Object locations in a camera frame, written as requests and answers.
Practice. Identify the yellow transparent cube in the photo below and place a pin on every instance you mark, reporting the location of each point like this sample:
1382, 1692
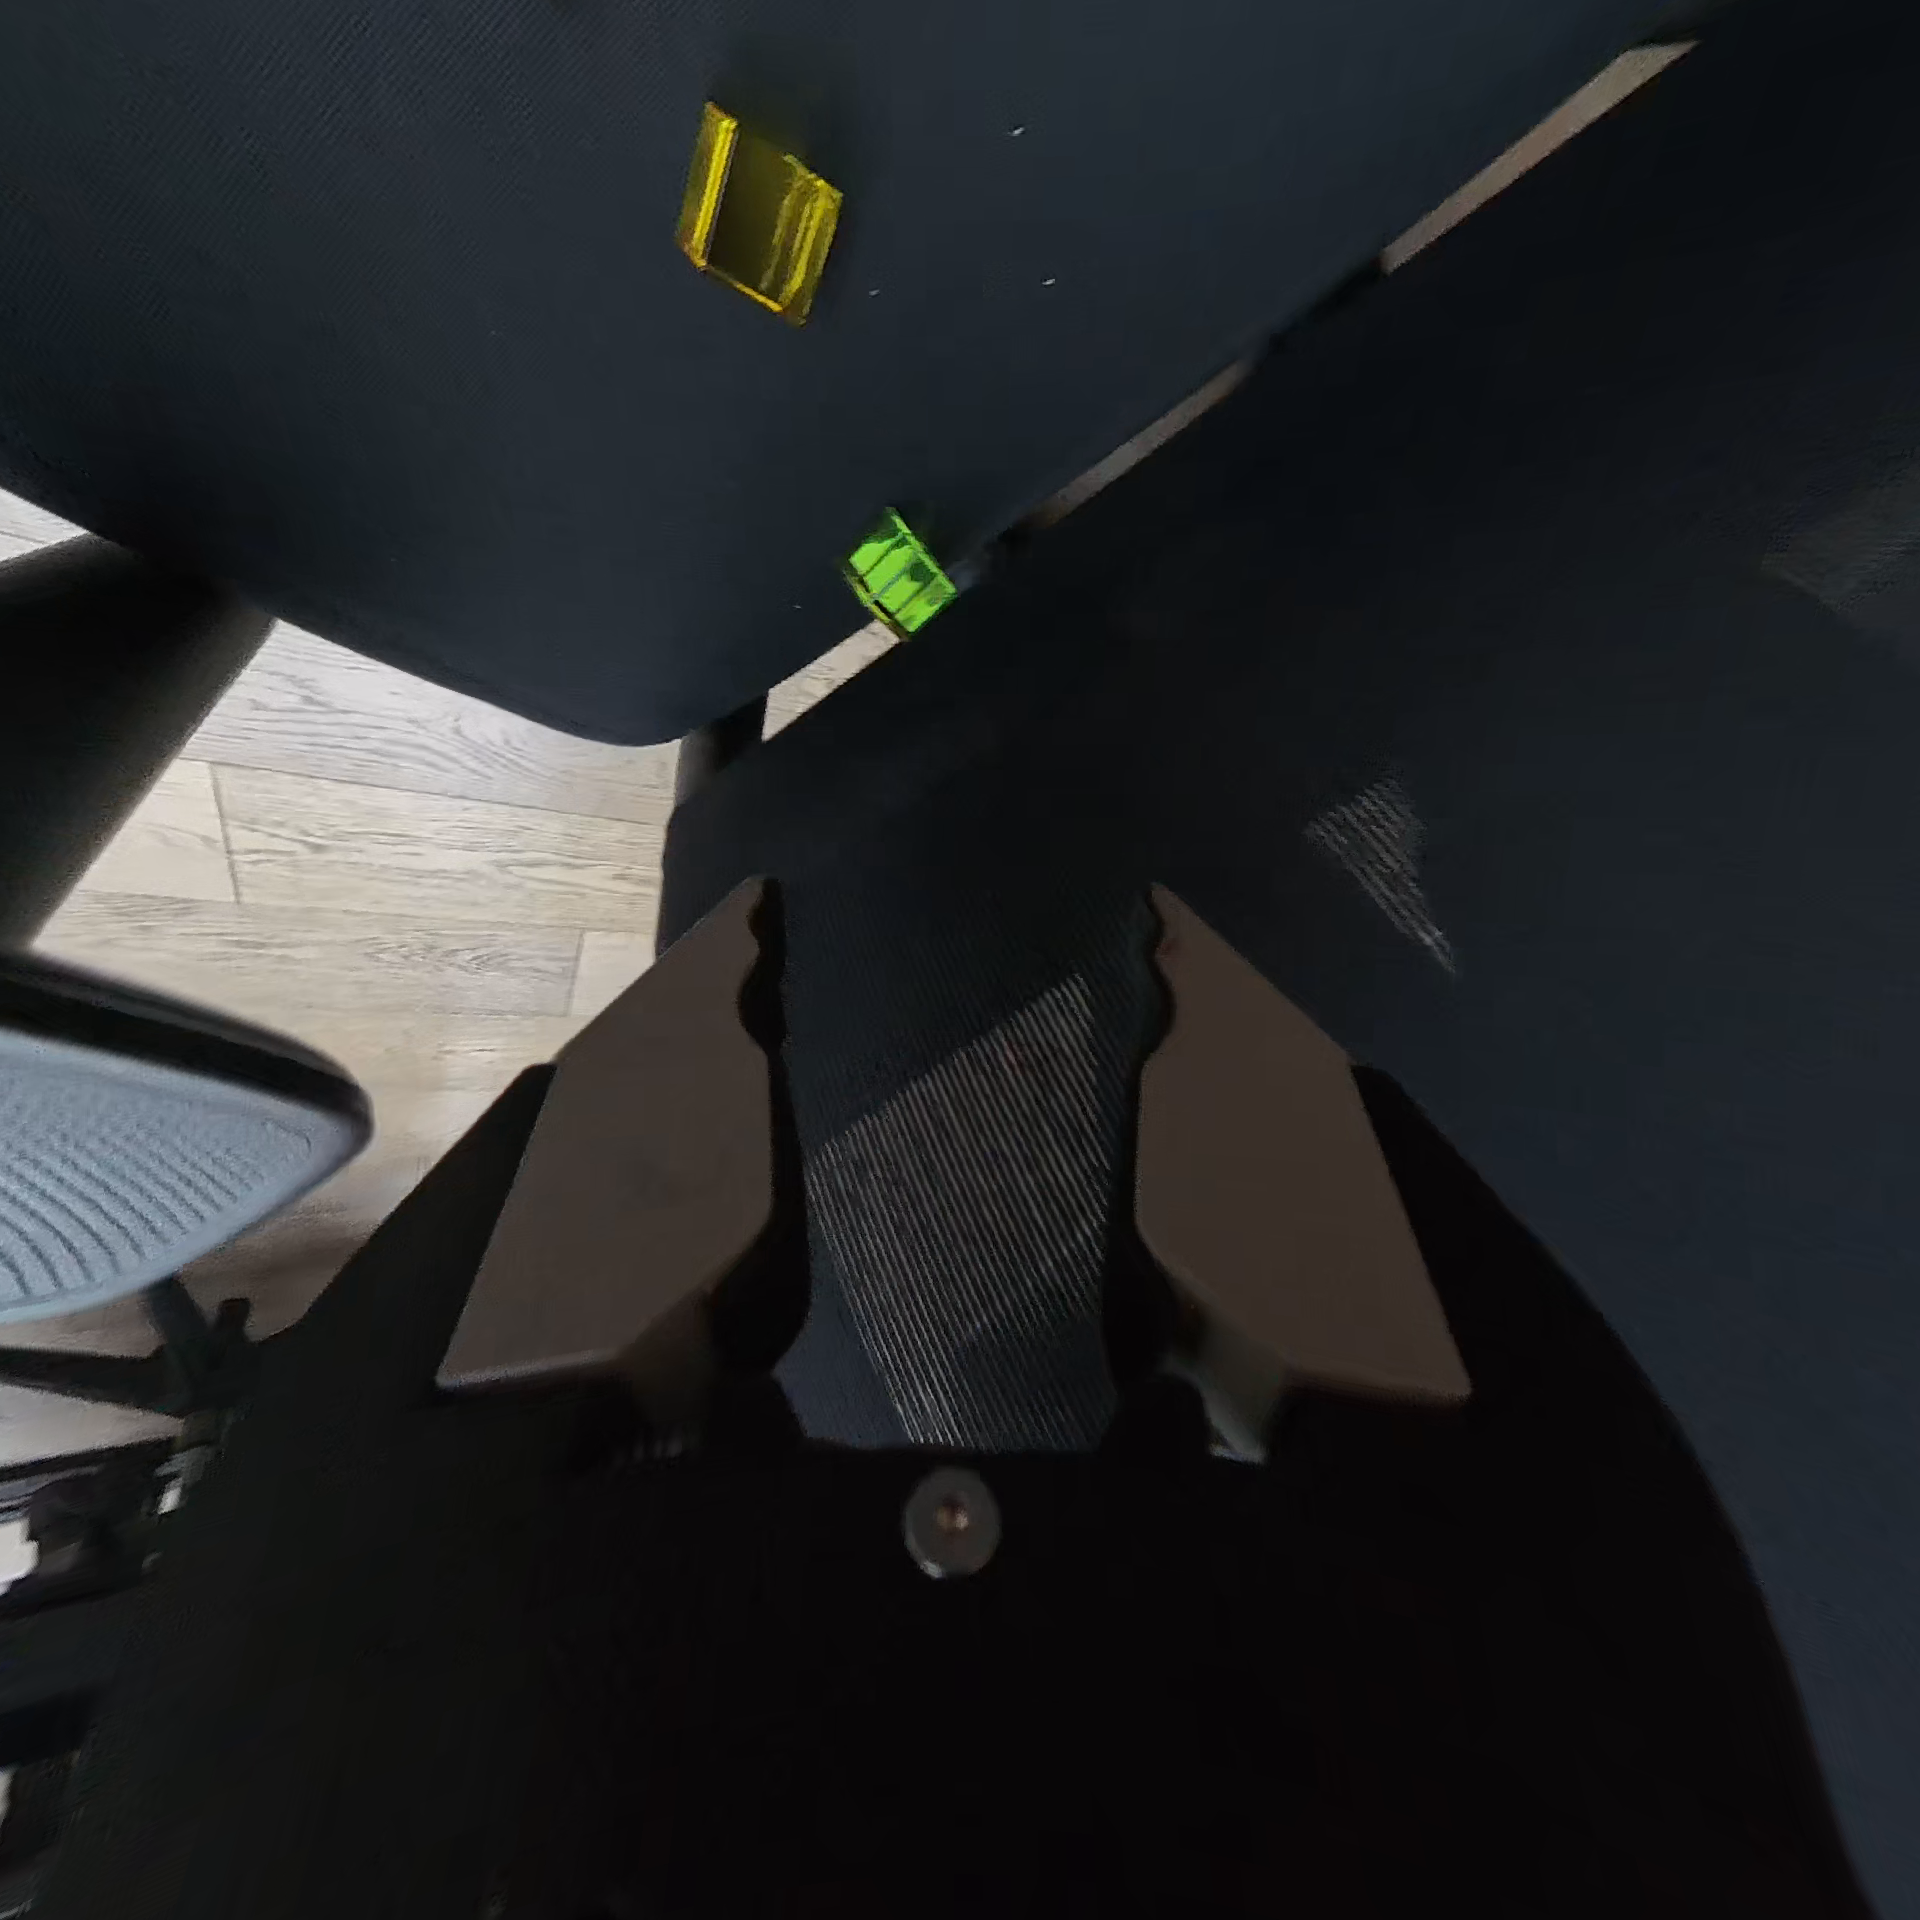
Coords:
750, 217

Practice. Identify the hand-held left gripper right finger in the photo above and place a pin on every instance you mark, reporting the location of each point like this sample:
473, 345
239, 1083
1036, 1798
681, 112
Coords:
1276, 1200

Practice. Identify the black office chair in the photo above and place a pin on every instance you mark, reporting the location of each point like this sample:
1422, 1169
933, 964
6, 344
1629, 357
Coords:
451, 421

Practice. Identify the green transparent cube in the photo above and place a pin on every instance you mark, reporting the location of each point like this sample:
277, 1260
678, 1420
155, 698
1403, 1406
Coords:
902, 578

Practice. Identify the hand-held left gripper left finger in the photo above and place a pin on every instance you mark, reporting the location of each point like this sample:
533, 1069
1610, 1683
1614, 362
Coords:
599, 1200

